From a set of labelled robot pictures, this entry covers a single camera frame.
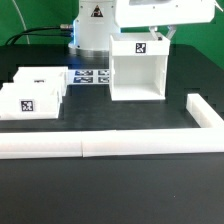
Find white front drawer tray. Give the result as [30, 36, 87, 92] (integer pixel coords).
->
[0, 83, 62, 120]

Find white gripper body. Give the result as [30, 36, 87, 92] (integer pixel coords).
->
[115, 0, 215, 27]

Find white barrier rail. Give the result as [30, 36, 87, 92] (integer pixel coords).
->
[186, 93, 224, 128]
[0, 128, 224, 159]

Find white right barrier rail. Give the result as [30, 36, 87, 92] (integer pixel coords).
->
[186, 93, 224, 128]

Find white drawer cabinet box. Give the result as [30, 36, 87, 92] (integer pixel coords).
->
[109, 33, 170, 101]

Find white front barrier rail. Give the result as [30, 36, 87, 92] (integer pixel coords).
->
[0, 128, 224, 159]

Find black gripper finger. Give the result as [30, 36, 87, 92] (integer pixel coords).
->
[166, 25, 177, 40]
[149, 26, 158, 41]

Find white rear drawer tray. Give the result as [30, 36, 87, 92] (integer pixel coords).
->
[13, 66, 68, 96]

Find white marker tag sheet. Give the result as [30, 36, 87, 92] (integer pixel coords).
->
[67, 69, 109, 85]

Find white drawer tray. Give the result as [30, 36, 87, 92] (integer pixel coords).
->
[0, 83, 62, 120]
[13, 66, 68, 96]

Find white thin cable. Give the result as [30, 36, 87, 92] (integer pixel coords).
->
[11, 0, 31, 46]

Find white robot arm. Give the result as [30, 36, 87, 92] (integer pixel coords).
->
[68, 0, 222, 57]

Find black base cables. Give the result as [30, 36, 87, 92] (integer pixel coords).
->
[4, 23, 75, 47]

